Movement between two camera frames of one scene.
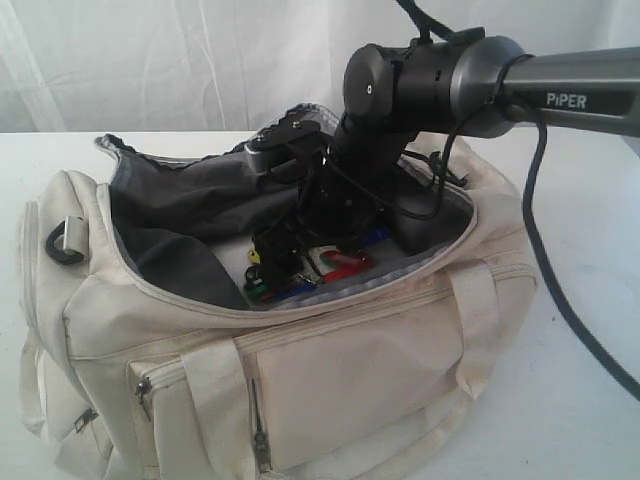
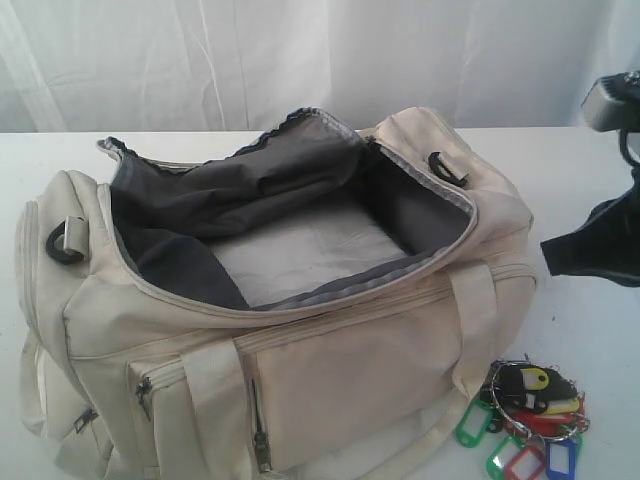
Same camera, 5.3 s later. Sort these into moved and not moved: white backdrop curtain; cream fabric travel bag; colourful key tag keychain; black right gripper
Moved: colourful key tag keychain; black right gripper
Not moved: cream fabric travel bag; white backdrop curtain
